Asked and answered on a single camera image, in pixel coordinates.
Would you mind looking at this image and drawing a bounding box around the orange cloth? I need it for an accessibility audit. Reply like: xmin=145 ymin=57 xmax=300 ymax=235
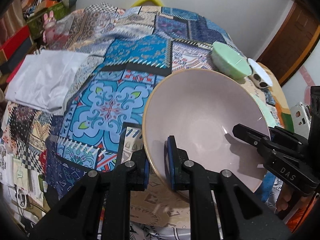
xmin=287 ymin=195 xmax=318 ymax=233

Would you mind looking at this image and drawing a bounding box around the pink bunny toy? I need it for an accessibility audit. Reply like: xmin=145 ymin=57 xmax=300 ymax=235
xmin=42 ymin=11 xmax=57 ymax=42

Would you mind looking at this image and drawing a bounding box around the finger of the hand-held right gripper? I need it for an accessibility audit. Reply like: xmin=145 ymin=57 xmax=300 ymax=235
xmin=232 ymin=124 xmax=273 ymax=154
xmin=269 ymin=126 xmax=309 ymax=153

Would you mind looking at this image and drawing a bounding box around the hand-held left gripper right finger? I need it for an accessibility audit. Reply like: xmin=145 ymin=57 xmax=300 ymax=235
xmin=166 ymin=135 xmax=293 ymax=240

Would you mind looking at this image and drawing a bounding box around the wooden door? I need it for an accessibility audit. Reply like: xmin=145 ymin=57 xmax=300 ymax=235
xmin=256 ymin=1 xmax=320 ymax=85

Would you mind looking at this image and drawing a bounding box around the white bowl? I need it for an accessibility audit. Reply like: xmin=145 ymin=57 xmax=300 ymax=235
xmin=247 ymin=58 xmax=272 ymax=88

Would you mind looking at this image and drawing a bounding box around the green bowl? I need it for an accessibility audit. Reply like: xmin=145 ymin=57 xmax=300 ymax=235
xmin=212 ymin=42 xmax=252 ymax=78

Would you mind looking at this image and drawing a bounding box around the patchwork printed blanket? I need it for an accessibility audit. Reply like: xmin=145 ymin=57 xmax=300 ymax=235
xmin=0 ymin=2 xmax=290 ymax=240

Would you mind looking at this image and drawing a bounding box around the pink bowl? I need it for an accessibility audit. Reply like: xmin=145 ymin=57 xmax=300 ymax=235
xmin=142 ymin=69 xmax=272 ymax=200

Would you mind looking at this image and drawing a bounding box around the white cloth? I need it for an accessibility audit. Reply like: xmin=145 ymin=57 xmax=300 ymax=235
xmin=5 ymin=49 xmax=90 ymax=112

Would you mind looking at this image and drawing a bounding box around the person's right hand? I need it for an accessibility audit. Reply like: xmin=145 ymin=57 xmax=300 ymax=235
xmin=276 ymin=187 xmax=292 ymax=213

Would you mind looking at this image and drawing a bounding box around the green cardboard box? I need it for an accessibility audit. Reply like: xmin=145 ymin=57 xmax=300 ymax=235
xmin=26 ymin=1 xmax=69 ymax=37

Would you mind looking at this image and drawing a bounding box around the dark grey box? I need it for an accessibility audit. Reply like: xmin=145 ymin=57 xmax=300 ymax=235
xmin=0 ymin=40 xmax=38 ymax=73

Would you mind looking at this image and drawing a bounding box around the white stickered appliance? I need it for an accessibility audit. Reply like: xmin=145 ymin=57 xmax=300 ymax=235
xmin=291 ymin=102 xmax=312 ymax=133

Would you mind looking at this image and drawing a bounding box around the red box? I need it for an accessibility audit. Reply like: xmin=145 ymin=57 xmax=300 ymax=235
xmin=0 ymin=26 xmax=30 ymax=58

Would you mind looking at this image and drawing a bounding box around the yellow fleece blanket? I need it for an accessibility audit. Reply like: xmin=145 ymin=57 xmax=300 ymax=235
xmin=260 ymin=62 xmax=292 ymax=132

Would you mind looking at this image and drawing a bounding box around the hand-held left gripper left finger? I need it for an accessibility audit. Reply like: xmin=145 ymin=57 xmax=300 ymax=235
xmin=29 ymin=130 xmax=150 ymax=240

